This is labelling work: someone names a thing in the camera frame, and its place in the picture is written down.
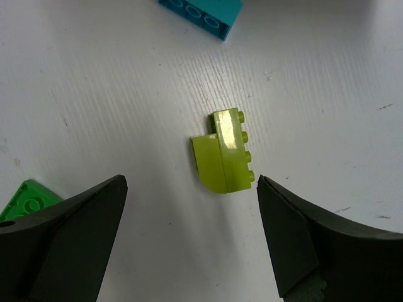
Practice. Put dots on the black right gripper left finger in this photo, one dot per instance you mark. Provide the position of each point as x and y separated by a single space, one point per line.
60 253

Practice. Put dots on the lime curved lego assembly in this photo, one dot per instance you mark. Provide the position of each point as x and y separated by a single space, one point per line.
221 156

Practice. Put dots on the long teal lego brick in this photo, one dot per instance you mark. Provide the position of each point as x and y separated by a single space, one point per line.
214 16

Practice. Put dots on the dark green long lego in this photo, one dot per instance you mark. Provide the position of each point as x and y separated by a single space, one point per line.
30 197

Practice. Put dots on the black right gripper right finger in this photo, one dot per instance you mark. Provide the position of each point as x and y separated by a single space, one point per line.
318 255

